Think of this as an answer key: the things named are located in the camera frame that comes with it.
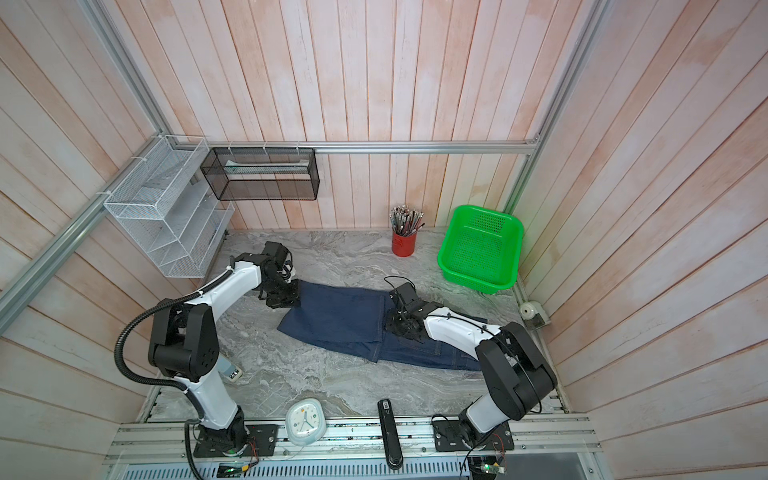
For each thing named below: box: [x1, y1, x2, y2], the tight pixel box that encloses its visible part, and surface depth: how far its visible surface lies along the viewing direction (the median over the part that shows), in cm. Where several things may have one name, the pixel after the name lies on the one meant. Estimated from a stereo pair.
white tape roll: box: [519, 301, 551, 330], surface depth 95 cm
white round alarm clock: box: [285, 398, 327, 446], surface depth 76 cm
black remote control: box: [377, 398, 404, 470], surface depth 74 cm
